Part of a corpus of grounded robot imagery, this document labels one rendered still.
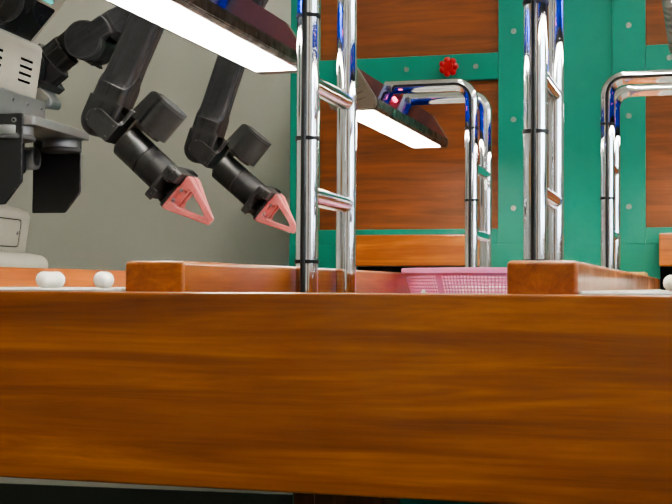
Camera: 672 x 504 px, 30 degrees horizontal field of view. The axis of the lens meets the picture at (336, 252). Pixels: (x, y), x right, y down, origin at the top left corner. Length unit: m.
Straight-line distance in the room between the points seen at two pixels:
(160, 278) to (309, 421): 0.18
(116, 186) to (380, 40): 1.31
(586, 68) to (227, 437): 1.94
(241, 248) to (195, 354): 2.80
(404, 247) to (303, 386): 1.81
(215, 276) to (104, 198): 2.86
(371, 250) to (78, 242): 1.42
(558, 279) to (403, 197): 1.92
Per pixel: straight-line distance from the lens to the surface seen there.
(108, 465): 1.07
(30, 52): 2.52
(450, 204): 2.85
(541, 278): 0.98
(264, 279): 1.24
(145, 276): 1.07
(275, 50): 1.62
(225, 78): 2.50
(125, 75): 2.10
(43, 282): 1.49
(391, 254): 2.80
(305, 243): 1.31
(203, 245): 3.86
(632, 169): 2.80
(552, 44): 1.43
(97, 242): 3.98
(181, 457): 1.04
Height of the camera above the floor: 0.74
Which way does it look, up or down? 2 degrees up
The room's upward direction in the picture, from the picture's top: straight up
